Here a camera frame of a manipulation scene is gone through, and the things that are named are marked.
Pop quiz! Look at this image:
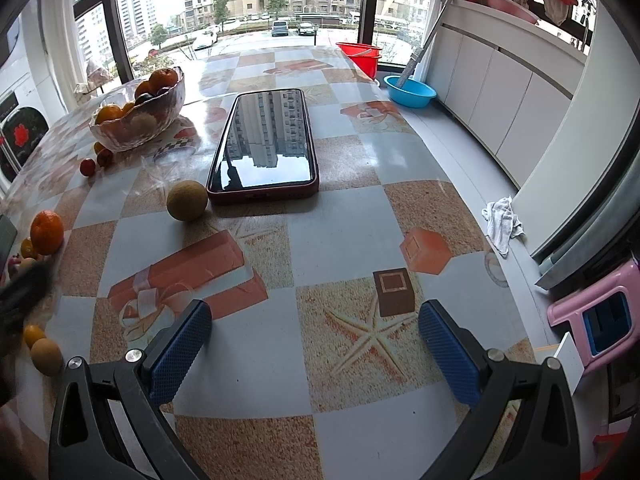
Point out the white low cabinet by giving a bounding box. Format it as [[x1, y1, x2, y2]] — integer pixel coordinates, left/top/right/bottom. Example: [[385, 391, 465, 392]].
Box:
[[425, 0, 588, 191]]

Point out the smartphone in red case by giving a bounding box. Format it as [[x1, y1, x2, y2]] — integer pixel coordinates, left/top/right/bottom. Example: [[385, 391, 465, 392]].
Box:
[[206, 88, 320, 206]]

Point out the blue basin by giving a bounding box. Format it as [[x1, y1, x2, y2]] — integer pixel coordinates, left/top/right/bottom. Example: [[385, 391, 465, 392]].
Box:
[[383, 75, 437, 109]]

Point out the pale round fruit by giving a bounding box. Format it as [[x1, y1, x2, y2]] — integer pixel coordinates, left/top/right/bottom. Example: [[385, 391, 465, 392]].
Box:
[[131, 112, 157, 136]]

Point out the white dryer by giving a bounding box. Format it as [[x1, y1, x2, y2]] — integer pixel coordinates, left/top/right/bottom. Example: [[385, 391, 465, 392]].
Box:
[[0, 5, 56, 101]]

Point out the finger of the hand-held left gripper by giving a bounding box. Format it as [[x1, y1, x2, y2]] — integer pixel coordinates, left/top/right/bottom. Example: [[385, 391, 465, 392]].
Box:
[[0, 262, 53, 333]]

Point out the pink plastic stool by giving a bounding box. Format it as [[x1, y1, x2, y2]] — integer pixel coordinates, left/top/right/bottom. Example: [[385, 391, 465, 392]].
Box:
[[546, 255, 640, 376]]

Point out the tan round melon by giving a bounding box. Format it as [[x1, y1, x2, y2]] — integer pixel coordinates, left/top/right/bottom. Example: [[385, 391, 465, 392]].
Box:
[[166, 180, 209, 222]]

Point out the white washing machine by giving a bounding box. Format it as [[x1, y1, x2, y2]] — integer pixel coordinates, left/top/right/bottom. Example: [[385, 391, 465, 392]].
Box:
[[0, 85, 68, 196]]

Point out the white board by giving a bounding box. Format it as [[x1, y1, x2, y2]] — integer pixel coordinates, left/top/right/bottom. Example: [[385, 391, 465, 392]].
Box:
[[550, 332, 588, 396]]

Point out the clear plastic bag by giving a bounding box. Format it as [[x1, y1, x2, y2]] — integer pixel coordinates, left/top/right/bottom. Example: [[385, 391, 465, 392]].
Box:
[[75, 60, 113, 96]]

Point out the red bucket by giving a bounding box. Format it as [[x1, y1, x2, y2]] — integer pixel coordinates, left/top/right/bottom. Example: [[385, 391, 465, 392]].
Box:
[[336, 41, 383, 79]]

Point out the clear glass bowl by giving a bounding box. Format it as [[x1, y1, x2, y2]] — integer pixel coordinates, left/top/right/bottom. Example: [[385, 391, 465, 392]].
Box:
[[89, 67, 187, 153]]

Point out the white mop handle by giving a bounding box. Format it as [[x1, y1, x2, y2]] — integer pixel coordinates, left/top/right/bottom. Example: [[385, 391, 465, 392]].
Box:
[[398, 0, 453, 90]]

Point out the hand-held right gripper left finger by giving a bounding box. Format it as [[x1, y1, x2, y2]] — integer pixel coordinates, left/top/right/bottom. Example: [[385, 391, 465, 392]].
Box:
[[48, 299, 213, 480]]

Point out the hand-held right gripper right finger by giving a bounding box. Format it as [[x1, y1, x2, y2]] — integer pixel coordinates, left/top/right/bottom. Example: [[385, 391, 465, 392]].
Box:
[[417, 299, 583, 480]]

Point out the pink basin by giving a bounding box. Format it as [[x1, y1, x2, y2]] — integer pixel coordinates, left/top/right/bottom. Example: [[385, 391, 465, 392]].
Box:
[[482, 0, 541, 25]]

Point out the white rag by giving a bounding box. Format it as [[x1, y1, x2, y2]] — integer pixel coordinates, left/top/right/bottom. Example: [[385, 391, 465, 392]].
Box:
[[481, 196, 526, 257]]

